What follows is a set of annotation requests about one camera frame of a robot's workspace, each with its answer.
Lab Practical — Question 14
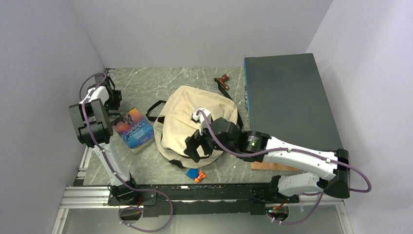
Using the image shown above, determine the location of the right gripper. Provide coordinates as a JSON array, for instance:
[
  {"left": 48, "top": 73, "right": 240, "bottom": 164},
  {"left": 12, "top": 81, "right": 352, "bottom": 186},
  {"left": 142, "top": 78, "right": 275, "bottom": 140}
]
[{"left": 184, "top": 119, "right": 236, "bottom": 162}]

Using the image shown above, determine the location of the beige canvas backpack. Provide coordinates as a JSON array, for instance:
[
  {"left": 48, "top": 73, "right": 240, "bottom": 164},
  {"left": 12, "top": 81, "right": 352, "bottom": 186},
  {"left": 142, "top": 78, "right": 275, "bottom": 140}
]
[{"left": 146, "top": 74, "right": 244, "bottom": 169}]

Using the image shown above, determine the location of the blue Jane Eyre book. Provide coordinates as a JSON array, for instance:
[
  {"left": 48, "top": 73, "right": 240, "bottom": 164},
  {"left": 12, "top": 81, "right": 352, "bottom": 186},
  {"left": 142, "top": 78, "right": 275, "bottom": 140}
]
[{"left": 113, "top": 108, "right": 154, "bottom": 153}]

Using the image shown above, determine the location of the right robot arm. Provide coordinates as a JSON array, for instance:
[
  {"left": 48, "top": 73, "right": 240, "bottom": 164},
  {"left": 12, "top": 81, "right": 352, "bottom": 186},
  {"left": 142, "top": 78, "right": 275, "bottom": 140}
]
[{"left": 184, "top": 118, "right": 350, "bottom": 202}]

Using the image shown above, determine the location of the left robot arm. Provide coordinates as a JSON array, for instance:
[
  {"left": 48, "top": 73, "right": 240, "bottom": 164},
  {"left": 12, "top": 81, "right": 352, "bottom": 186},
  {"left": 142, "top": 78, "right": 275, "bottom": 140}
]
[{"left": 69, "top": 73, "right": 140, "bottom": 205}]

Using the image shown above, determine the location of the blue eraser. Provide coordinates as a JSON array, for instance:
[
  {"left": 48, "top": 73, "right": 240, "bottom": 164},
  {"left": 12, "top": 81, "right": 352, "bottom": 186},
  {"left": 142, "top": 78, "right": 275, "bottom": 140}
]
[{"left": 185, "top": 168, "right": 199, "bottom": 179}]

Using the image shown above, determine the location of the orange pencil sharpener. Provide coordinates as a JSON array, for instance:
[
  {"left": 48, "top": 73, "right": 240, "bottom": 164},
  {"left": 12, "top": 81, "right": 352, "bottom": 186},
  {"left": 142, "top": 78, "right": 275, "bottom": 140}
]
[{"left": 194, "top": 172, "right": 206, "bottom": 183}]

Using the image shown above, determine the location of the wooden board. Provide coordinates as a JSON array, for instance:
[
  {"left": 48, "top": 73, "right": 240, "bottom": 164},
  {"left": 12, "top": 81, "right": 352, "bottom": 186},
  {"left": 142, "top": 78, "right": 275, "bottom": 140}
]
[{"left": 251, "top": 162, "right": 299, "bottom": 172}]

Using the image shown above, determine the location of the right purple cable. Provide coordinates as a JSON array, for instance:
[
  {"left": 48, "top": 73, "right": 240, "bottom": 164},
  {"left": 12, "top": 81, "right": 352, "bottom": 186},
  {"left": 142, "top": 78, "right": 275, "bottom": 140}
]
[{"left": 197, "top": 110, "right": 372, "bottom": 226}]

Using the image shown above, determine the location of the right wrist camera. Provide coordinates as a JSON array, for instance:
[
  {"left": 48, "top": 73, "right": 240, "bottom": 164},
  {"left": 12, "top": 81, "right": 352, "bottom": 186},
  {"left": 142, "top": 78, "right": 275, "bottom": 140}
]
[{"left": 191, "top": 106, "right": 212, "bottom": 131}]

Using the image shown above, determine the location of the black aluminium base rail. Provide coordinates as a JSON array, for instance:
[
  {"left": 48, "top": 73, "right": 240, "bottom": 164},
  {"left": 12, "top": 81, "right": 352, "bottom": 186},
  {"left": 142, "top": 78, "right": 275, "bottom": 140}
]
[{"left": 59, "top": 183, "right": 318, "bottom": 217}]

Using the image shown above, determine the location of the dark network switch box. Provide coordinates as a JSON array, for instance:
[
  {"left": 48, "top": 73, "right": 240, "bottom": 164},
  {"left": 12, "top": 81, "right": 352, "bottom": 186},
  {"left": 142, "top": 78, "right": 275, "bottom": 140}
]
[{"left": 244, "top": 53, "right": 343, "bottom": 151}]

